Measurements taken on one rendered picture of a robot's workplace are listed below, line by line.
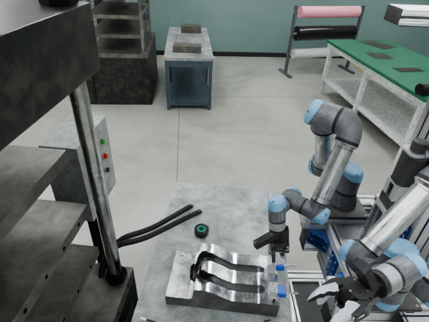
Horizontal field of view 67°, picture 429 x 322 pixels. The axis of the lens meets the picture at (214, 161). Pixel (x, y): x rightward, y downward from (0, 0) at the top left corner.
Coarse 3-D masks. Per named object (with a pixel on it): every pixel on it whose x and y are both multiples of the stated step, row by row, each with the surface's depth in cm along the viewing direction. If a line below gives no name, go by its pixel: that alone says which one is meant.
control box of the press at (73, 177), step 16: (64, 128) 139; (96, 128) 143; (48, 144) 128; (64, 144) 129; (80, 160) 131; (112, 160) 166; (64, 176) 135; (80, 176) 134; (112, 176) 167; (64, 192) 140; (80, 192) 139; (96, 224) 168; (96, 240) 175
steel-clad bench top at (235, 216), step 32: (192, 192) 211; (224, 192) 212; (256, 192) 214; (192, 224) 187; (224, 224) 188; (256, 224) 190; (160, 256) 168; (160, 288) 152; (288, 288) 155; (160, 320) 140; (192, 320) 140; (224, 320) 141; (256, 320) 141
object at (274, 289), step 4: (272, 284) 143; (276, 284) 143; (272, 288) 142; (276, 288) 142; (280, 288) 143; (284, 288) 143; (272, 292) 140; (276, 292) 140; (280, 292) 142; (284, 292) 142; (288, 292) 143; (292, 292) 143; (296, 292) 143; (280, 296) 142; (284, 296) 142
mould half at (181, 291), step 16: (176, 256) 161; (192, 256) 161; (224, 256) 156; (240, 256) 159; (256, 256) 159; (176, 272) 153; (208, 272) 145; (224, 272) 149; (240, 272) 152; (256, 272) 152; (176, 288) 146; (192, 288) 146; (208, 288) 139; (224, 288) 143; (176, 304) 145; (192, 304) 144; (208, 304) 143; (224, 304) 142; (240, 304) 140; (256, 304) 139; (272, 304) 138
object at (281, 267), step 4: (268, 260) 151; (268, 264) 148; (280, 264) 149; (284, 264) 150; (288, 264) 150; (292, 264) 150; (268, 268) 149; (272, 268) 149; (276, 268) 149; (280, 268) 149; (284, 268) 149; (268, 272) 150; (272, 272) 150
